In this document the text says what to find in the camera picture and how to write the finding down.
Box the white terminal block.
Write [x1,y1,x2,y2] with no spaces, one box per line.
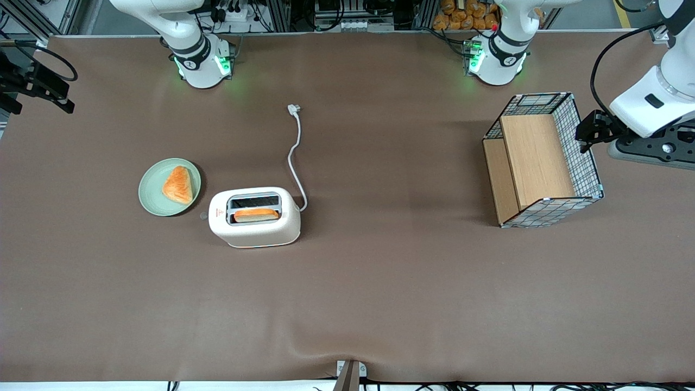
[314,19,370,31]

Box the white power strip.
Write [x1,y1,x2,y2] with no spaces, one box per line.
[214,4,256,23]

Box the brown table cloth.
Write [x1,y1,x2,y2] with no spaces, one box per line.
[0,31,695,384]

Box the white toaster power cord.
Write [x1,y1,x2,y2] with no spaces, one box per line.
[287,104,308,212]

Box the white two-slot toaster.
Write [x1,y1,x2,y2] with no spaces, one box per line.
[208,187,301,249]

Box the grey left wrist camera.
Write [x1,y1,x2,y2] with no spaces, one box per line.
[607,124,695,171]

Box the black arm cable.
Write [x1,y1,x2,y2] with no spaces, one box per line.
[591,23,666,115]
[31,46,79,83]

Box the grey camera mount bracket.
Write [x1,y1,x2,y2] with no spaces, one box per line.
[336,360,368,391]

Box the orange triangular pastry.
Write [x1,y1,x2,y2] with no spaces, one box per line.
[162,166,194,205]

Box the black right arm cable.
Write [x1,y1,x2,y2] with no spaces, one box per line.
[31,46,79,83]

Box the pale green round plate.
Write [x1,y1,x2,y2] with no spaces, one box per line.
[138,158,202,217]

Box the pile of orange pastries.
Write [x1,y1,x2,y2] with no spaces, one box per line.
[433,0,499,31]

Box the wire basket with wooden boards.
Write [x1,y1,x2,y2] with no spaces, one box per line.
[482,92,605,229]

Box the toast slice in toaster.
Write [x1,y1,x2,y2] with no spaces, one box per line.
[233,209,280,223]

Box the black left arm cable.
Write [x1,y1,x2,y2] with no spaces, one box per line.
[591,23,666,115]

